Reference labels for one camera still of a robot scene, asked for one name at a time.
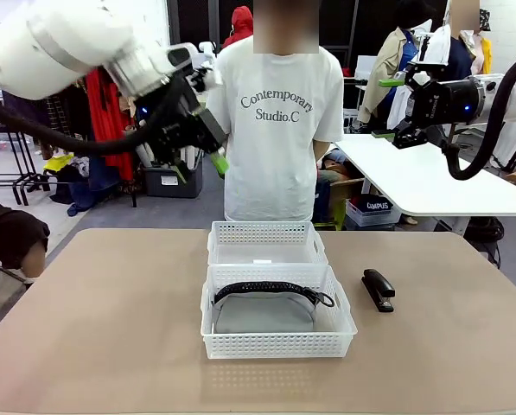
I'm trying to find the cardboard box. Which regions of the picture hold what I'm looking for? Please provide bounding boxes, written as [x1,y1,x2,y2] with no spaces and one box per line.
[328,176,367,226]

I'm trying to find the white perforated plastic basket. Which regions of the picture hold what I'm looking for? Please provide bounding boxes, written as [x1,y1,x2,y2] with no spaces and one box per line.
[207,220,330,265]
[200,263,359,360]

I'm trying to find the person in navy top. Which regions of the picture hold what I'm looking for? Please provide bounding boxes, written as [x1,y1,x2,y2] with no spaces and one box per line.
[447,0,483,79]

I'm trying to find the black stapler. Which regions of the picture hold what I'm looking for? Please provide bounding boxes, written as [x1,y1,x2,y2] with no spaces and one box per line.
[360,268,397,313]

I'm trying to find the dark blue clothing pile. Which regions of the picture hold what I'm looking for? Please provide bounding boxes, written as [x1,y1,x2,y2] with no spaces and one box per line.
[49,163,131,217]

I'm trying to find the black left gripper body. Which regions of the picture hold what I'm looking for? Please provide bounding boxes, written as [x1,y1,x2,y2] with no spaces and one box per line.
[160,75,218,150]

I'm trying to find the yellow cloth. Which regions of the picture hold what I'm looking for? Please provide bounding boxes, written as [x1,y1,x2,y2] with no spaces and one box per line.
[42,154,75,173]

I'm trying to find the red hooded coat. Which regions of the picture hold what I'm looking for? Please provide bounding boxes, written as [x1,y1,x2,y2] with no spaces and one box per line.
[220,6,255,49]

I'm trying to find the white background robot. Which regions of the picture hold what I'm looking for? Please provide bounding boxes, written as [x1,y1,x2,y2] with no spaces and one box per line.
[198,41,219,66]

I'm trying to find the black bag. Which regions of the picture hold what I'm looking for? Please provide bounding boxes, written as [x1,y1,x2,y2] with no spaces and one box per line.
[464,214,506,265]

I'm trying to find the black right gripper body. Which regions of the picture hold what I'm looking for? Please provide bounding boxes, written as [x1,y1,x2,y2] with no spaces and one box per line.
[411,79,480,127]

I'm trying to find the person in beige coat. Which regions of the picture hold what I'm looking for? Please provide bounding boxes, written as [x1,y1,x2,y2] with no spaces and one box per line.
[357,0,436,125]

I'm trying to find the white storage basket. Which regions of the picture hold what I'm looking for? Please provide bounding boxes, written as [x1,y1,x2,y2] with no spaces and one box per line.
[346,197,402,229]

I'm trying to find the red hanging dress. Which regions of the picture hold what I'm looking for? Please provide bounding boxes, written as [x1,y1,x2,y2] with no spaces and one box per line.
[84,68,136,181]

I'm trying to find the lime green stool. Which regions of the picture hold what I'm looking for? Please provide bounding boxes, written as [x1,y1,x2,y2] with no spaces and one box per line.
[314,201,348,231]

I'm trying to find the grey storage bin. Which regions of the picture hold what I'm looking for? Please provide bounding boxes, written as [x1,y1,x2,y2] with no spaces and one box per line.
[143,166,203,199]

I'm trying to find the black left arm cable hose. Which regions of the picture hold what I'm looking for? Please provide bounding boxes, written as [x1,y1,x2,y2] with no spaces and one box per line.
[0,75,190,157]

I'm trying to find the white hanging garment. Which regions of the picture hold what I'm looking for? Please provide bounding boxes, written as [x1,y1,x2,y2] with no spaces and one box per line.
[424,23,453,66]

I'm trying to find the white table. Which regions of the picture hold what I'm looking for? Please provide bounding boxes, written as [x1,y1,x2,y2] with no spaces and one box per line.
[333,131,516,237]

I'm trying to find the yellow garment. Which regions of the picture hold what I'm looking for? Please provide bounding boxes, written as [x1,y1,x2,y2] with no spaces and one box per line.
[480,36,494,74]

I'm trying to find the person in white t-shirt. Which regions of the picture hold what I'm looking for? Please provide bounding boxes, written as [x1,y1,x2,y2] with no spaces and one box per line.
[205,0,345,222]

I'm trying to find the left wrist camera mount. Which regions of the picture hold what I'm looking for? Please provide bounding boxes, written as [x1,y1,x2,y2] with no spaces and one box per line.
[187,64,225,93]

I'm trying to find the beige paper roll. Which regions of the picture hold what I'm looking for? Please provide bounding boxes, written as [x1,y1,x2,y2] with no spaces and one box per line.
[135,144,155,168]

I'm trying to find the seated person in black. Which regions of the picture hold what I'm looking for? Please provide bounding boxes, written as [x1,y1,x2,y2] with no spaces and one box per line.
[0,172,51,282]

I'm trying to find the navy campus pouch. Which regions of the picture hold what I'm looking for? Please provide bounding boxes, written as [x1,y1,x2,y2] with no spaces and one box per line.
[354,195,392,213]

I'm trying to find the grey zippered pencil case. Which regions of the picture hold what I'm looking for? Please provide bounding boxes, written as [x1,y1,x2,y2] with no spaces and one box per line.
[212,279,336,335]

